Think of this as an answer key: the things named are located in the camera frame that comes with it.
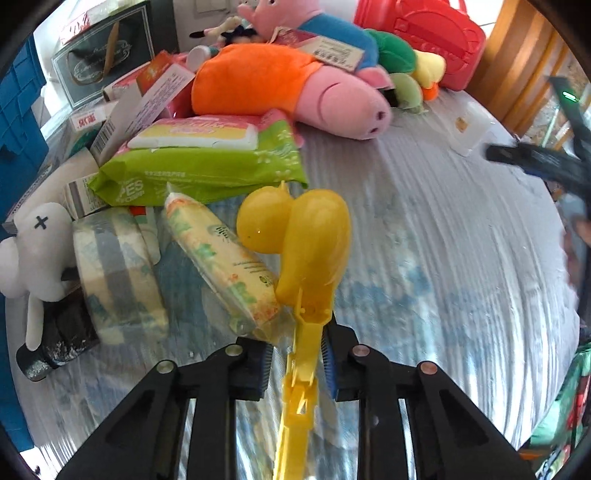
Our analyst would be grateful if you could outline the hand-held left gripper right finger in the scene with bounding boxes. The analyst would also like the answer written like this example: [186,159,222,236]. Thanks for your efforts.
[323,323,536,480]

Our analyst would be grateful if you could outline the small striped plush toy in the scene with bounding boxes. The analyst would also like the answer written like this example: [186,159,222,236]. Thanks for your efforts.
[191,16,267,48]

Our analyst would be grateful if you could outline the yellow green tissue pack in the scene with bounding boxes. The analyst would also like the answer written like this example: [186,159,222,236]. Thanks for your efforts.
[161,182,288,343]

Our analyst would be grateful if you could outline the pink wet wipes pack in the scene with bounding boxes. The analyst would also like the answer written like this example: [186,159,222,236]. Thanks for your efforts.
[127,115,278,151]

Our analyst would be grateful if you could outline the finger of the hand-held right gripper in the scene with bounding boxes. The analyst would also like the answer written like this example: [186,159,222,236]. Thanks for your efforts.
[485,144,591,188]

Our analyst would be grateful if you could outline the black gift box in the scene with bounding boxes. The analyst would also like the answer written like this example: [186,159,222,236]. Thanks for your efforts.
[51,0,154,110]

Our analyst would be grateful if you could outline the small red label box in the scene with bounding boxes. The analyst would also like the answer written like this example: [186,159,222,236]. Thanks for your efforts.
[69,102,119,136]

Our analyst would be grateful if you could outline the blue pig plush toy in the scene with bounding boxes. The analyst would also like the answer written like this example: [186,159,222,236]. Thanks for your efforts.
[238,0,393,89]

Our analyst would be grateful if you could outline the wooden headboard frame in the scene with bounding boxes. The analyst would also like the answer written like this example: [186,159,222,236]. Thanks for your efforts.
[470,0,570,136]

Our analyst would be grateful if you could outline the yellow duck snowball clip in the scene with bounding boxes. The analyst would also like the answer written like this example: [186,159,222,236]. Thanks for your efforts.
[236,181,352,480]

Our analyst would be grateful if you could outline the small white capped bottle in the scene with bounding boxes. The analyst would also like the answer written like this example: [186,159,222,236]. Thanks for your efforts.
[187,45,221,71]

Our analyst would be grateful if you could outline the black glittery object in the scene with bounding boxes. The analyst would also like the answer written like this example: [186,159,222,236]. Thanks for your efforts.
[16,295,101,382]

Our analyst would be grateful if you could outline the blue plastic crate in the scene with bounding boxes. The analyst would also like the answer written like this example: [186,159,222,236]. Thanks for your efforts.
[0,34,50,222]

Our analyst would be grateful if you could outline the orange pig plush toy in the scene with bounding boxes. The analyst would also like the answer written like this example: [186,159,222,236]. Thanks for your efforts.
[191,45,393,140]

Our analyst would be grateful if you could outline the white red medicine box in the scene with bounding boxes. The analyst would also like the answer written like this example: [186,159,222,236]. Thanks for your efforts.
[90,62,197,168]

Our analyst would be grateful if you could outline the green patterned bag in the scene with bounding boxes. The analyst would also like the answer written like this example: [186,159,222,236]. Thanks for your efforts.
[530,340,591,480]

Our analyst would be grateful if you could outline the red toy suitcase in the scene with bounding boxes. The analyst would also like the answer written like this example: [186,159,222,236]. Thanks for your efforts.
[353,0,486,92]

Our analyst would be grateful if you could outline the white green print box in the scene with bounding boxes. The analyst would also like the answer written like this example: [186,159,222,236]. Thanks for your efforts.
[62,173,110,219]

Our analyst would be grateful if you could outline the white rabbit plush toy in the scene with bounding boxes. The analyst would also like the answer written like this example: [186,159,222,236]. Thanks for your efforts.
[0,189,80,352]

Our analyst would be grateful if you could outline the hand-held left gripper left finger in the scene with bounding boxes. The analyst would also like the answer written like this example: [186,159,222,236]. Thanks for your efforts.
[58,336,274,480]

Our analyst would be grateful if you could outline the green yellow duck plush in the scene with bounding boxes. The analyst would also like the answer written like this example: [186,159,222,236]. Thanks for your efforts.
[369,30,447,112]

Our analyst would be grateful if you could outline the green wet wipes pack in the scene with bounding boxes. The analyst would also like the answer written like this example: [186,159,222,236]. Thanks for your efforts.
[88,108,309,207]

